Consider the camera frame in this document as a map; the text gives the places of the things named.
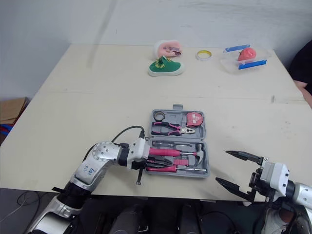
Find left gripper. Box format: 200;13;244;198
131;157;173;171

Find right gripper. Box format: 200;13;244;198
215;150;269;207

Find grey tool case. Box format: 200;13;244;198
144;104;212;181

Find silver screwdriver bit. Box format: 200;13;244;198
152;140;192;147

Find pink and black pliers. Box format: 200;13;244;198
151;120;196;137

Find black roll of tape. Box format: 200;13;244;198
154;110;167;122

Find robot body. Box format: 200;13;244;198
73;196;270;234

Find red tape measure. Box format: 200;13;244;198
186;112;204;127

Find green toy shoe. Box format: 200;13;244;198
147;56;185;77

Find clear box with blue catches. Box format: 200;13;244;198
220;43;273;74

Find white and yellow tape roll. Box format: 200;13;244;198
195;49;213;62

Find pink toy shoe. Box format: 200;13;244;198
154;39;185;59

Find red toy strawberry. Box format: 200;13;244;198
237;47;257;62

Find person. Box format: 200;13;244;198
288;39;312;109

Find cardboard box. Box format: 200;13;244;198
0;97;30;125

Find pink handled hammer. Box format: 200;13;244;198
149;143;206;167

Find black strap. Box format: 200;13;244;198
136;168;145;186

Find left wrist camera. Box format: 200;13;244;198
126;137;151;170

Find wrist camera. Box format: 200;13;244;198
126;137;151;170
261;162;292;197

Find pink handled screwdriver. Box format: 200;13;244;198
145;165;208;173

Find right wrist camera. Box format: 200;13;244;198
261;162;292;197

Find black cable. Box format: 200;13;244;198
111;125;147;147

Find white cable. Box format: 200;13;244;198
0;191;40;220

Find blue cable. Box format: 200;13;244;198
0;122;12;137

